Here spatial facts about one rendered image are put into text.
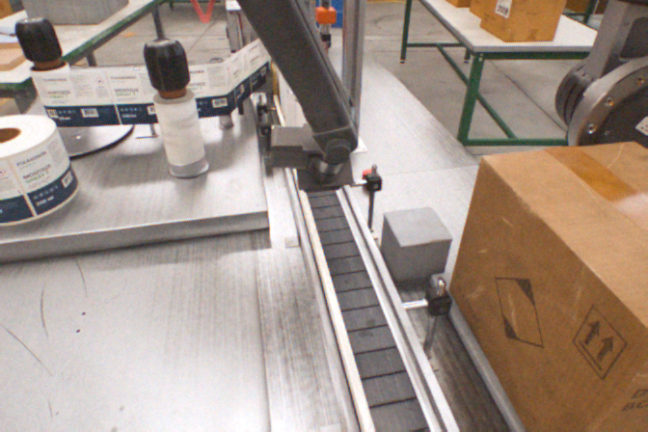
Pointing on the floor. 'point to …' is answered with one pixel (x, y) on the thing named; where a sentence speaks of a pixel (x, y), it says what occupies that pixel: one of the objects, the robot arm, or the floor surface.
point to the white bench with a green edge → (78, 43)
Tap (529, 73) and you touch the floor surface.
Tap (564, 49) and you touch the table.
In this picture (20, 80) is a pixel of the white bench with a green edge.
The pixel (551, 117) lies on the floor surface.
